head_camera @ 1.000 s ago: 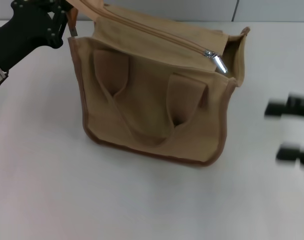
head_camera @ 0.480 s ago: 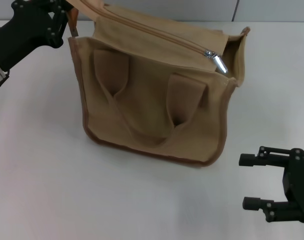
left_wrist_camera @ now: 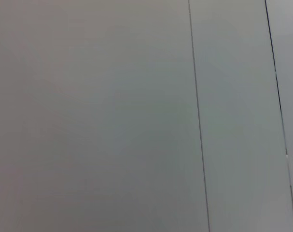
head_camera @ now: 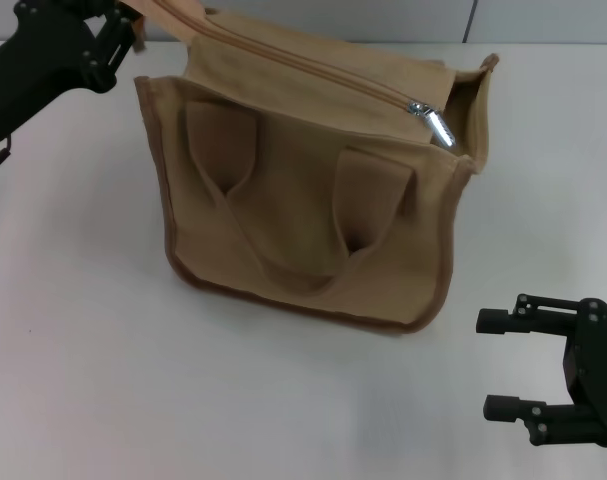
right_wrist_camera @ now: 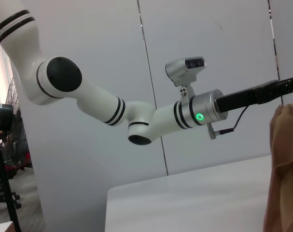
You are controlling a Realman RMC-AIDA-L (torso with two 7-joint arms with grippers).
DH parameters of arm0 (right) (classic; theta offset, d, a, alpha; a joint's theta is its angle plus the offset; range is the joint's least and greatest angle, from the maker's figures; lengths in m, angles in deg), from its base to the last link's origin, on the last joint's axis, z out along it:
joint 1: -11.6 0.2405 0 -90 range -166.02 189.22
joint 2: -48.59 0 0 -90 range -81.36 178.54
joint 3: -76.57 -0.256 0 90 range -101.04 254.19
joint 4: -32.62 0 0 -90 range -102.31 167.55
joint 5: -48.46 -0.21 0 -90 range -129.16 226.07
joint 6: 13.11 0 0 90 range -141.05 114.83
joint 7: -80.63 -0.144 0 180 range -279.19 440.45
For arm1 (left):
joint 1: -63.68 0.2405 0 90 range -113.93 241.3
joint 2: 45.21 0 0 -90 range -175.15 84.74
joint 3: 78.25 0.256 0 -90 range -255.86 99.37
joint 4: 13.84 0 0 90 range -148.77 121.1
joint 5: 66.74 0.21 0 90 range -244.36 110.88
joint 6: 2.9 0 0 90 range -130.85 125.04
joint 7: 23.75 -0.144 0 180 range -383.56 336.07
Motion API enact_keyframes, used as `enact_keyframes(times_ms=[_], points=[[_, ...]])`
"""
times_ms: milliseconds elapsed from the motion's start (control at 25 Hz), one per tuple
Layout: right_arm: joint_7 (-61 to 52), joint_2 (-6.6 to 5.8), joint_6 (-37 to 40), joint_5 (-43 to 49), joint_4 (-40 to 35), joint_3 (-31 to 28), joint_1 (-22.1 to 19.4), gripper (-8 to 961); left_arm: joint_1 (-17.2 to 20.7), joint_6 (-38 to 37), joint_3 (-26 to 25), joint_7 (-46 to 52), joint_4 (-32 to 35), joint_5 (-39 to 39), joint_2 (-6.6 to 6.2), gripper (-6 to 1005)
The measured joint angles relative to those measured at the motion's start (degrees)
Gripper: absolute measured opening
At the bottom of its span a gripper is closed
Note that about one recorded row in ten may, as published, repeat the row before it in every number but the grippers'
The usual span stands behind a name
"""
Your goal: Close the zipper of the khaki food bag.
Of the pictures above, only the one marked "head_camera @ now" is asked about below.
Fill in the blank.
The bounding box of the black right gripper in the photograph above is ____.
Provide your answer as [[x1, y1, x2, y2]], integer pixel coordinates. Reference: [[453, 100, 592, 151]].
[[476, 293, 607, 449]]

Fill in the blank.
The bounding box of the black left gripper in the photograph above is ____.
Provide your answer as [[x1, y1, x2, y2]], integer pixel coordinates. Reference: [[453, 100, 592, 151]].
[[0, 0, 138, 142]]

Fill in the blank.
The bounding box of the silver zipper pull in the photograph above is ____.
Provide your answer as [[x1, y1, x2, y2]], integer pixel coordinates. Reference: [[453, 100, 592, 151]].
[[407, 99, 459, 149]]

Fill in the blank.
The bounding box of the khaki canvas food bag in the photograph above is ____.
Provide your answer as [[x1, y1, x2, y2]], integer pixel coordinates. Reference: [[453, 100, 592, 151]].
[[120, 0, 501, 335]]

